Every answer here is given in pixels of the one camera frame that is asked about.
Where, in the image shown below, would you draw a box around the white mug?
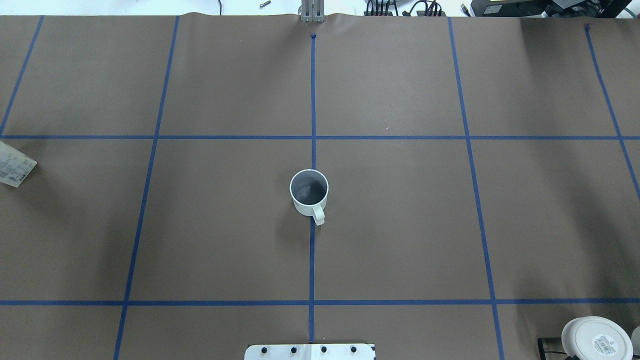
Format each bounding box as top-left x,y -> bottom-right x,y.
288,169 -> 330,226

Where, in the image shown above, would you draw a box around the milk carton blue white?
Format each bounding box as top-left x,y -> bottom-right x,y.
0,141 -> 38,188

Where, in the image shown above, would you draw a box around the black equipment at table edge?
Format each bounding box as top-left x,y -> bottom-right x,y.
470,0 -> 632,19

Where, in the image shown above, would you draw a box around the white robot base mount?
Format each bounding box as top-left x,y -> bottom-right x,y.
244,342 -> 377,360

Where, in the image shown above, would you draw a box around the black cables at table edge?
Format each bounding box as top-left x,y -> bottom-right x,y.
364,0 -> 447,18

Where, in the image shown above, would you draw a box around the black wire dish rack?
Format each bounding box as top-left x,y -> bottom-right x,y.
537,337 -> 569,360

